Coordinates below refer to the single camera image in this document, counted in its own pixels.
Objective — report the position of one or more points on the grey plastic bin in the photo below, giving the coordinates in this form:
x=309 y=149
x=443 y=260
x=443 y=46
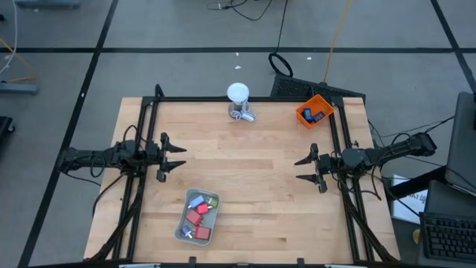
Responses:
x=213 y=231

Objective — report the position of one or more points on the black perforated panel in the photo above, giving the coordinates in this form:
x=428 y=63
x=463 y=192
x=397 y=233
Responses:
x=297 y=87

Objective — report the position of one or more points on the white mushroom-shaped lamp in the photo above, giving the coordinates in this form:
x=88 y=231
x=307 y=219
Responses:
x=238 y=92

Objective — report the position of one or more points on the dark blue digital timer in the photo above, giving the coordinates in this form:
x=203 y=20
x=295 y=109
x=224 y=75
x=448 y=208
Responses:
x=318 y=117

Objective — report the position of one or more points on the light blue charger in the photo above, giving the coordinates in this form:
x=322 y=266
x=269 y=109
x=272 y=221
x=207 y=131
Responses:
x=197 y=201

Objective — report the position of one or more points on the grey floor foot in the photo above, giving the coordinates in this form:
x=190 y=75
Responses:
x=18 y=88

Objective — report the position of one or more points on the red square charger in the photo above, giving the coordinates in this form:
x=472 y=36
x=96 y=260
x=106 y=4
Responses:
x=194 y=217
x=203 y=233

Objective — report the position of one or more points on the orange plastic basket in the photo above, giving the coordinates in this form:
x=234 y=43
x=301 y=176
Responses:
x=323 y=104

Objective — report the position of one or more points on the black laptop keyboard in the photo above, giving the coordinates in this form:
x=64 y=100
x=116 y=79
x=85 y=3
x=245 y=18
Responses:
x=450 y=238

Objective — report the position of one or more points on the pink-red cube charger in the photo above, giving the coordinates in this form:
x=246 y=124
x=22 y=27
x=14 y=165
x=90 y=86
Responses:
x=202 y=208

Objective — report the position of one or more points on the black table frame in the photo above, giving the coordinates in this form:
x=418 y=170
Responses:
x=241 y=99

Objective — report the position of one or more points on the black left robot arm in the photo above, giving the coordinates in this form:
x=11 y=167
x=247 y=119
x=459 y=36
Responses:
x=93 y=156

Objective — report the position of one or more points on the white paper sheet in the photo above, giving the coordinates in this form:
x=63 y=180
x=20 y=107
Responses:
x=409 y=206

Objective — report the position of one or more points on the green and white charger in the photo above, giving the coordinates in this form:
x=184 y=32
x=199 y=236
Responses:
x=212 y=202

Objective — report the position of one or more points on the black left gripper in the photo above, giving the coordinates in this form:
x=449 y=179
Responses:
x=154 y=156

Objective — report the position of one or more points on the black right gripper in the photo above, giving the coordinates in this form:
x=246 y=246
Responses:
x=329 y=164

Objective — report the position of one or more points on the grey monitor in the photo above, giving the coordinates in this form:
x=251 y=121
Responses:
x=461 y=149

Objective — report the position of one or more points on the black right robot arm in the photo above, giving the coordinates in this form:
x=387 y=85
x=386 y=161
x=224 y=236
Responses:
x=386 y=152

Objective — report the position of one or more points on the purple and white charger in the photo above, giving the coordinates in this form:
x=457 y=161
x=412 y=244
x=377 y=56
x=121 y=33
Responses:
x=186 y=231

